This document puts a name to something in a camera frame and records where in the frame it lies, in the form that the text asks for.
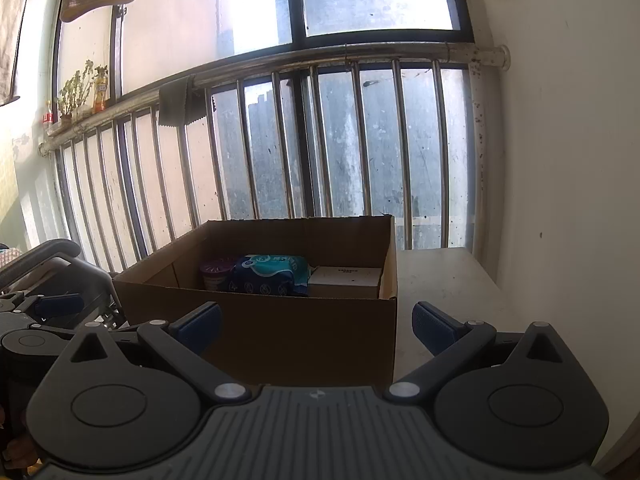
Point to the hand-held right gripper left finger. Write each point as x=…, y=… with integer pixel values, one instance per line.
x=200, y=325

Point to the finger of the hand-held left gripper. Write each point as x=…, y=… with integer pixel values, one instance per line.
x=60, y=304

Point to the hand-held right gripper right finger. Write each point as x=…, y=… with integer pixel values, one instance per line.
x=435, y=325

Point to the purple lid air freshener jar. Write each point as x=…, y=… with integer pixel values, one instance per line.
x=217, y=272

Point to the blue and white tissue pack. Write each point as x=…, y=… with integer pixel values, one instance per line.
x=265, y=275

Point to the cardboard box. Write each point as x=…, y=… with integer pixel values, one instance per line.
x=300, y=330

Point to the white carton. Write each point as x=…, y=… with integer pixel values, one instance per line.
x=345, y=280

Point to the wheelchair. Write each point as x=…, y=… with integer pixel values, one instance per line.
x=60, y=250

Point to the red bottle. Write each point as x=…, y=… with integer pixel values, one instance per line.
x=48, y=115

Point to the leafy ledge plants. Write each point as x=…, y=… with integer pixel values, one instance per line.
x=75, y=90

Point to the yellow bottle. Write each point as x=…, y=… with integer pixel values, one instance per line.
x=101, y=92

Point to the grey cloth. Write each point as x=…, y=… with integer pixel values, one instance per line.
x=175, y=102

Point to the grey hanging towel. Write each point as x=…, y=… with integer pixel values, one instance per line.
x=12, y=35

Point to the metal window railing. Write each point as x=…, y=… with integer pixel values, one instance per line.
x=300, y=57

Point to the dark window frame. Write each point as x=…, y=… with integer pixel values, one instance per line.
x=295, y=0

